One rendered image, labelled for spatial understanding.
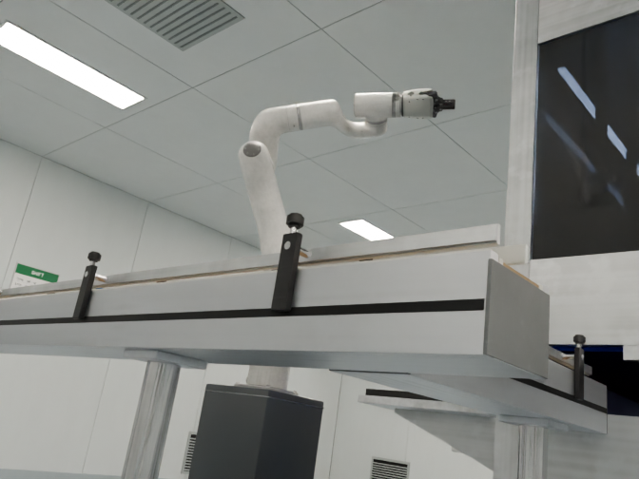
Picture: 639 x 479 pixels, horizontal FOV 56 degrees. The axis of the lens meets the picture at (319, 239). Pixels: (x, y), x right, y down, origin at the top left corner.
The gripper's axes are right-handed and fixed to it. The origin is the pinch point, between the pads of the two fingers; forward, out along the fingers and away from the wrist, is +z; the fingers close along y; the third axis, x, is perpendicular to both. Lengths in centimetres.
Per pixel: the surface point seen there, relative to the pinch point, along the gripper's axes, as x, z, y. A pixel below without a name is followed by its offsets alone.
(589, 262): 80, 29, -26
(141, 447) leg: 135, -44, -60
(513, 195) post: 58, 15, -23
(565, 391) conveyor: 113, 18, -37
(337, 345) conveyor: 130, -14, -86
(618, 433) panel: 114, 31, -19
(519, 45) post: 16.4, 17.1, -35.1
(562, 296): 85, 24, -22
